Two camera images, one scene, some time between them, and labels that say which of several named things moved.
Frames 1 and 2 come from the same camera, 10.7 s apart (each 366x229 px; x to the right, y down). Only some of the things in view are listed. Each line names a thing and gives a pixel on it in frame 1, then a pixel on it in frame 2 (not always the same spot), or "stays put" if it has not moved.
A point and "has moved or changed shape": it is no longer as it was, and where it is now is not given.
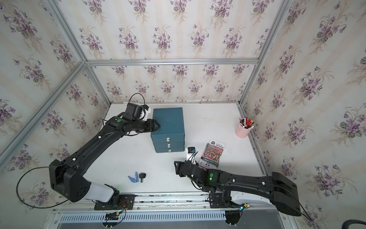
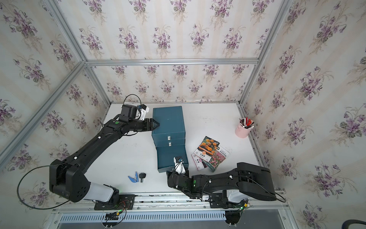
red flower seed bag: x=211 y=155 has moved or changed shape
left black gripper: x=151 y=126 stays put
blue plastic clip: x=134 y=180 stays put
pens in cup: x=246 y=123 stays put
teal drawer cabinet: x=170 y=137 has moved or changed shape
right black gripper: x=179 y=168 to x=169 y=175
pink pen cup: x=241 y=132 stays put
